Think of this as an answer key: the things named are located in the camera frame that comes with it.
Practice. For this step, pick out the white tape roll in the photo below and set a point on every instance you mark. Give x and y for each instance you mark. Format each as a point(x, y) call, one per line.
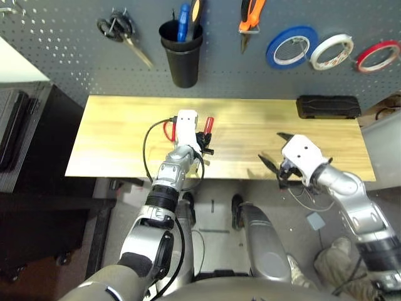
point(313, 58)

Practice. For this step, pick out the grey robot torso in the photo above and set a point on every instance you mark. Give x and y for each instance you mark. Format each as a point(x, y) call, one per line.
point(238, 291)

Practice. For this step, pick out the silver scissors peg hook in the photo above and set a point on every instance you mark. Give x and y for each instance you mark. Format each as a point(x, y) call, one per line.
point(114, 22)

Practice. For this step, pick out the black plastic tool case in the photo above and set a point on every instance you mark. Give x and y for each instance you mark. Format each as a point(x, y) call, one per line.
point(329, 106)

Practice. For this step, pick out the silver robot leg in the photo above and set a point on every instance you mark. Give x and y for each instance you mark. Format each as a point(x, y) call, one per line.
point(266, 247)
point(188, 251)

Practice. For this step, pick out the blue tape roll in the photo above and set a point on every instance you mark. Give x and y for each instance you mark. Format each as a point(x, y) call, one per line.
point(270, 51)

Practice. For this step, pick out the silver robot left leg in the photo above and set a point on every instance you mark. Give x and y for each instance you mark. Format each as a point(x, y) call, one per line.
point(188, 251)

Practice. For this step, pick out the orange black screwdriver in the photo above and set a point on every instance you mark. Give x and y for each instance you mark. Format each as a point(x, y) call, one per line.
point(195, 9)

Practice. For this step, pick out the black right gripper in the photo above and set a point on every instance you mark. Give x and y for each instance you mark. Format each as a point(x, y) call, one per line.
point(286, 172)

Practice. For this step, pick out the white sneaker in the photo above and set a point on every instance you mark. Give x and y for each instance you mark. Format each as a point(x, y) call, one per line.
point(297, 271)

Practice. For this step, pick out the khaki trouser leg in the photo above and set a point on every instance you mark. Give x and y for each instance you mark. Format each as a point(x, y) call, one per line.
point(338, 263)

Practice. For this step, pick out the black ribbed equipment case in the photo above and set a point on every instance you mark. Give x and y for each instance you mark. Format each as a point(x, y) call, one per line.
point(15, 131)

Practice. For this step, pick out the black side table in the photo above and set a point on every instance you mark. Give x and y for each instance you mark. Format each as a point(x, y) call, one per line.
point(47, 225)

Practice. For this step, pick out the red tape roll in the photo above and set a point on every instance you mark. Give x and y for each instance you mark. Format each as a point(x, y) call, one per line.
point(380, 45)

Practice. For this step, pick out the silver robot right leg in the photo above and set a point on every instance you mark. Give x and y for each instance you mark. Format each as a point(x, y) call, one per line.
point(266, 247)

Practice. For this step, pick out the silver double peg hook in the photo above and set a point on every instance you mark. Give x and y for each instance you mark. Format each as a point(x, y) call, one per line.
point(9, 12)

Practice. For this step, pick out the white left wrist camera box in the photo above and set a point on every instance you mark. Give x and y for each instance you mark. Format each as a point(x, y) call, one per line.
point(186, 128)

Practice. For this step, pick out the black plastic cup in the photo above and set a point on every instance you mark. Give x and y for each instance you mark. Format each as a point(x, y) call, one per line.
point(185, 69)

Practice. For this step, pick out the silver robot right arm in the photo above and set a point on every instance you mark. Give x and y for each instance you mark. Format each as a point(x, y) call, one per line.
point(344, 182)

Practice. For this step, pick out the orange black pliers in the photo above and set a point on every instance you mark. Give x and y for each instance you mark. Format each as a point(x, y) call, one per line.
point(250, 15)

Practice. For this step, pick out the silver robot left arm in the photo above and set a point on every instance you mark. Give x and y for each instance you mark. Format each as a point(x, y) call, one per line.
point(175, 166)

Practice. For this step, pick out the grey foot pedal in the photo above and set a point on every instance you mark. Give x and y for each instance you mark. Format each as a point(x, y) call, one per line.
point(315, 221)

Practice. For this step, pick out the grey metal pegboard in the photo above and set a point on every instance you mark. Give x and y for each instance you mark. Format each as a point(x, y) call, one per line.
point(219, 78)

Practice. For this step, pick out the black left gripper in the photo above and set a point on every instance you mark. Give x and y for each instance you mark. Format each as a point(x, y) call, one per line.
point(206, 150)

